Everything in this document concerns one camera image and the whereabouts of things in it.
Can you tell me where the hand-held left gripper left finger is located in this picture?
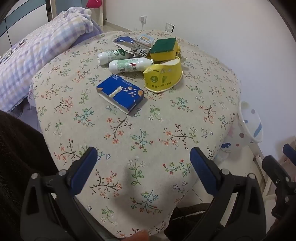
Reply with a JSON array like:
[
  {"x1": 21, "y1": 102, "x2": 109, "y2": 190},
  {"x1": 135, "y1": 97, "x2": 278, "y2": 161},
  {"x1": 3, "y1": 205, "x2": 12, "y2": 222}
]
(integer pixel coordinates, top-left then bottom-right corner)
[{"x1": 20, "y1": 146, "x2": 109, "y2": 241}]

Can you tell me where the white door frame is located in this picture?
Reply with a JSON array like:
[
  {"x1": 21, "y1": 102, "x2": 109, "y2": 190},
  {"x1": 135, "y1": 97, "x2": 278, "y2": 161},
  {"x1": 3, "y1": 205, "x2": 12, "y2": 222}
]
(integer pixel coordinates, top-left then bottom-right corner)
[{"x1": 96, "y1": 0, "x2": 109, "y2": 26}]

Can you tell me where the blue snack box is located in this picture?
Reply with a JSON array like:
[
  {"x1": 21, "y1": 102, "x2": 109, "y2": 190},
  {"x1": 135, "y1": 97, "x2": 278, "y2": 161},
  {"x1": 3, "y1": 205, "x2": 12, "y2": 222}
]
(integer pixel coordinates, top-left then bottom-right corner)
[{"x1": 96, "y1": 74, "x2": 145, "y2": 114}]

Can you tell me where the purple blanket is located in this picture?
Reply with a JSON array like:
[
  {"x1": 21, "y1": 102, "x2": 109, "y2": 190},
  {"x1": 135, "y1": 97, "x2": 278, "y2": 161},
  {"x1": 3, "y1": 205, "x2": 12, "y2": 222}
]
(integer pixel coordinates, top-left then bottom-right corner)
[{"x1": 72, "y1": 20, "x2": 104, "y2": 47}]

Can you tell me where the white dotted trash bin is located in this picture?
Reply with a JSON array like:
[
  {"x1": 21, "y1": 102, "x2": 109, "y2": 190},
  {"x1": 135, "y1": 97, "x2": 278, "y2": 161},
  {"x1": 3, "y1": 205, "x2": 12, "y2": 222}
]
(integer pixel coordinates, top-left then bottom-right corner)
[{"x1": 221, "y1": 100, "x2": 264, "y2": 160}]

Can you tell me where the purple plaid quilt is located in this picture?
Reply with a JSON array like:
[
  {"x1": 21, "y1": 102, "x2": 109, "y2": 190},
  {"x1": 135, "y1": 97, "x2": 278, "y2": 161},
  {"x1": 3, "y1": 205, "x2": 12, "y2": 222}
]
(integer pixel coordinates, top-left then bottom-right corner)
[{"x1": 0, "y1": 6, "x2": 101, "y2": 112}]

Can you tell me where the yellow paper bowl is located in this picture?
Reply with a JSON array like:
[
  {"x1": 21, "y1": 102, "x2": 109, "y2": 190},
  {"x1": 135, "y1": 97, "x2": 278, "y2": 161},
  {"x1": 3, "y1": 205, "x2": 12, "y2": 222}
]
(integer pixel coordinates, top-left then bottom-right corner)
[{"x1": 143, "y1": 56, "x2": 184, "y2": 93}]

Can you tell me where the torn blue white carton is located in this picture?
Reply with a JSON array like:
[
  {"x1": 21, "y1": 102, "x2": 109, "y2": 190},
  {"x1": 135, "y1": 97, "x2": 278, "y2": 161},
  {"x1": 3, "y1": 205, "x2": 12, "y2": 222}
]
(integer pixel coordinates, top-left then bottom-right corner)
[{"x1": 112, "y1": 36, "x2": 136, "y2": 50}]

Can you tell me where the yellow green sponge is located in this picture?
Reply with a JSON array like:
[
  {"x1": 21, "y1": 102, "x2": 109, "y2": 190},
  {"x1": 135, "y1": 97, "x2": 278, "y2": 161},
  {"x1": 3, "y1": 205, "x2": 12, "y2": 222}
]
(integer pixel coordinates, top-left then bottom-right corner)
[{"x1": 149, "y1": 38, "x2": 181, "y2": 62}]

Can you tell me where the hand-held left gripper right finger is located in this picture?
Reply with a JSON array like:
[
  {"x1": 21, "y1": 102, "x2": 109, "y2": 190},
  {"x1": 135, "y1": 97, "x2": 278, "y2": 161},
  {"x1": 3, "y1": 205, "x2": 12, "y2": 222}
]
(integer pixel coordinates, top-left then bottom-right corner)
[{"x1": 190, "y1": 146, "x2": 266, "y2": 241}]

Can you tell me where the person's dark fleece clothing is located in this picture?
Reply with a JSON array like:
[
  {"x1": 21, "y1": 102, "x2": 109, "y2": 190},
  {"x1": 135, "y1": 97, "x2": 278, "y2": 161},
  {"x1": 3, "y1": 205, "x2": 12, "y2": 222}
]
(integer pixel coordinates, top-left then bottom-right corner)
[{"x1": 0, "y1": 110, "x2": 213, "y2": 241}]

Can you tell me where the white yogurt drink bottle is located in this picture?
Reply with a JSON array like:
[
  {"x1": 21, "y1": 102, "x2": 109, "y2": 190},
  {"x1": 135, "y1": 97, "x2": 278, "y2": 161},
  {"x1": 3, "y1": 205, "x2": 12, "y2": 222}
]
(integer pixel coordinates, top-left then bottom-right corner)
[
  {"x1": 109, "y1": 57, "x2": 154, "y2": 73},
  {"x1": 97, "y1": 48, "x2": 129, "y2": 65}
]

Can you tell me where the grey blue wardrobe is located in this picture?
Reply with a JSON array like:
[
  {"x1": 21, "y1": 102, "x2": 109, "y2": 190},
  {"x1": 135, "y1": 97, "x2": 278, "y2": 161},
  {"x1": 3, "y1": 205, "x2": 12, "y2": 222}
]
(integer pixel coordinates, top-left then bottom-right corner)
[{"x1": 0, "y1": 0, "x2": 49, "y2": 56}]

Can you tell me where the light blue milk carton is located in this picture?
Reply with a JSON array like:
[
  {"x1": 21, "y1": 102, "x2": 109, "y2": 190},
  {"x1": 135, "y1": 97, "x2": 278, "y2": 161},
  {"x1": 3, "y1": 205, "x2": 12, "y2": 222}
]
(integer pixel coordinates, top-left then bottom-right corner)
[{"x1": 131, "y1": 34, "x2": 155, "y2": 57}]

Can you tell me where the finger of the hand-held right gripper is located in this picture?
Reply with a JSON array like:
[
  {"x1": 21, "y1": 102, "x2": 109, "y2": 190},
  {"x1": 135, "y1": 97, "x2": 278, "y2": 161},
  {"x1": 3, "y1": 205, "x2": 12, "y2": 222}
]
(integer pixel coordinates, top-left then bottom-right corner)
[
  {"x1": 282, "y1": 143, "x2": 296, "y2": 166},
  {"x1": 262, "y1": 155, "x2": 295, "y2": 219}
]

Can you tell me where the floral tablecloth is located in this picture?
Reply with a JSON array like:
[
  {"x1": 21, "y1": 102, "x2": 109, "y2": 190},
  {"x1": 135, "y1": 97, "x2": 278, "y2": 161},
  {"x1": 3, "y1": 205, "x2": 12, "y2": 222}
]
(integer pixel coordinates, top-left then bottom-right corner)
[{"x1": 31, "y1": 29, "x2": 242, "y2": 239}]

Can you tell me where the white metal rack frame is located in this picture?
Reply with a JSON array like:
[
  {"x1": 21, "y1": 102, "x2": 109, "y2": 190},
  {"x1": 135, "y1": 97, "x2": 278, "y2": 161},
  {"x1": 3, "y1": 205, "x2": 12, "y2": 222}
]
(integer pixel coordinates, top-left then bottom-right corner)
[{"x1": 251, "y1": 139, "x2": 278, "y2": 202}]

